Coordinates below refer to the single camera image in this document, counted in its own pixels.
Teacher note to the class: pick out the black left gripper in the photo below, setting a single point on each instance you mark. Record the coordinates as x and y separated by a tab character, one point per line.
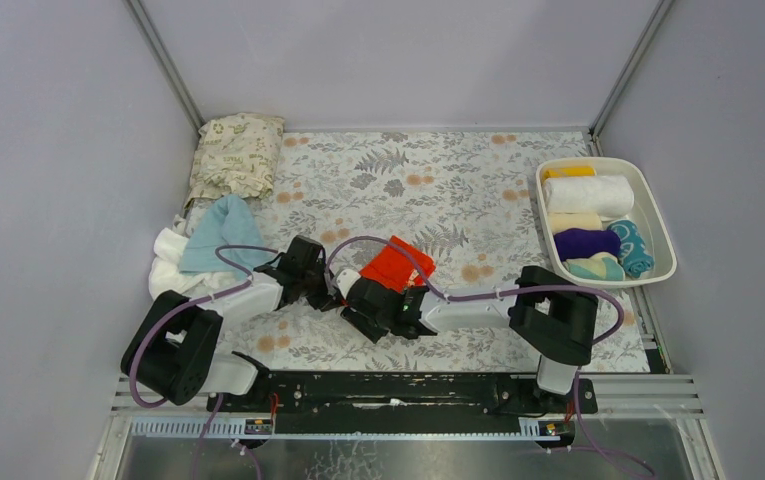
315	287

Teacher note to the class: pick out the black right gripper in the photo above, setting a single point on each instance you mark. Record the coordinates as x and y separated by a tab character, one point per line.
361	315

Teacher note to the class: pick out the orange red towel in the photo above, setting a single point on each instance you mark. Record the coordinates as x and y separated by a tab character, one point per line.
393	270

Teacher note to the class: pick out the teal bunny pattern towel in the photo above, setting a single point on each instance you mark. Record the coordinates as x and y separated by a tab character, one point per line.
634	255

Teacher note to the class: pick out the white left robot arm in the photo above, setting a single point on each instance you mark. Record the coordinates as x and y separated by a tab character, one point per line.
172	357

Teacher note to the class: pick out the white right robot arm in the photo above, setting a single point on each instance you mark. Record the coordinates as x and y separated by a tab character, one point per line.
549	313

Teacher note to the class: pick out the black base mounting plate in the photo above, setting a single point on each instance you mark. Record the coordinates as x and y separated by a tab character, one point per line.
438	398

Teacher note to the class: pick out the light blue towel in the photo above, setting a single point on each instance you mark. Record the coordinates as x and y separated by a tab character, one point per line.
228	221

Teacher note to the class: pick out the white crumpled towel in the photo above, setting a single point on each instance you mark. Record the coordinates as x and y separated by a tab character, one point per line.
165	274

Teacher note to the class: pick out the cream leaf print towel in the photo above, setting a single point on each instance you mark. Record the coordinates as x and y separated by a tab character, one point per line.
236	154

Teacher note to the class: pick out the purple rolled towel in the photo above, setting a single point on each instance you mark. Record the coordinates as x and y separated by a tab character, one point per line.
577	243

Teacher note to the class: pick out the pale green rolled towel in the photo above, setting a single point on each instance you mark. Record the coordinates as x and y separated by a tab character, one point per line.
602	266

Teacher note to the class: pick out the cream rolled towel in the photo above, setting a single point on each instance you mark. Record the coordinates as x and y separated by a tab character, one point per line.
560	222

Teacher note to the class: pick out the yellow rolled towel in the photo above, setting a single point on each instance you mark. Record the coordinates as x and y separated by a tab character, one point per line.
568	171

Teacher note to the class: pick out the white rolled towel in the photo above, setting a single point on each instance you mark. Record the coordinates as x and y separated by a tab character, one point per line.
609	196

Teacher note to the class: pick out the white plastic tray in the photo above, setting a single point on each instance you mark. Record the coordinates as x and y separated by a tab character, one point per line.
645	214

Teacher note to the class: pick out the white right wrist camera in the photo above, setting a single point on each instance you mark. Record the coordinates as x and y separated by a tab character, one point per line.
345	280

